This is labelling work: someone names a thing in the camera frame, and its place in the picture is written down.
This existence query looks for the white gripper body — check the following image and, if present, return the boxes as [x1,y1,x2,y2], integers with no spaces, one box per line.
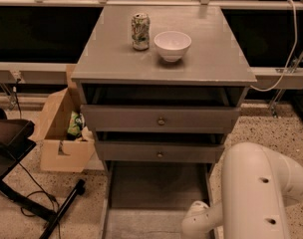
[181,201,210,239]

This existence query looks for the grey bottom drawer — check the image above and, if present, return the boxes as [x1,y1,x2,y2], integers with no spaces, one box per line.
[99,161,212,239]

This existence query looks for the grey drawer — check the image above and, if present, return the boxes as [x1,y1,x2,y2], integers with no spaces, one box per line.
[96,141,224,163]
[99,161,212,239]
[81,105,240,133]

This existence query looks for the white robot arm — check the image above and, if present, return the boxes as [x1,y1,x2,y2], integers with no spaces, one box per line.
[181,142,303,239]

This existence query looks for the grey middle drawer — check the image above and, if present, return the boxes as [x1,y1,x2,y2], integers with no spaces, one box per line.
[96,141,224,163]

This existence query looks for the grey drawer cabinet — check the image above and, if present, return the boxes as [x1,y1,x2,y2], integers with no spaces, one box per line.
[72,5,256,165]

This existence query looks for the grey top drawer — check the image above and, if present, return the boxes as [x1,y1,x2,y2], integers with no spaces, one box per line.
[81,105,240,133]

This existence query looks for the green snack bag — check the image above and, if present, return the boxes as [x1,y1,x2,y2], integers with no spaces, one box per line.
[67,112,85,138]

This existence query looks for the cardboard box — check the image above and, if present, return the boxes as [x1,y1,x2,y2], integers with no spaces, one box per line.
[31,65,95,172]

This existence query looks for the white bowl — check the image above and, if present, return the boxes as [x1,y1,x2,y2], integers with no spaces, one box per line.
[153,31,191,62]

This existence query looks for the green white soda can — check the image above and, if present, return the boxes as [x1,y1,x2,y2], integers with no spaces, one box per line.
[132,13,151,51]

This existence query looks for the black stand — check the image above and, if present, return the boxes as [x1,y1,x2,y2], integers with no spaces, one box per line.
[0,139,85,239]

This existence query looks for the dark bag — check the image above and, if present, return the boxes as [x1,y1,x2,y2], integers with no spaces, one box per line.
[0,108,34,156]

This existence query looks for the black cable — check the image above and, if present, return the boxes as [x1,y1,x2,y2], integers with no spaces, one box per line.
[17,162,62,239]

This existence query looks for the white cable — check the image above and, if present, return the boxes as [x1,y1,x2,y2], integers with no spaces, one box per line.
[250,0,299,93]

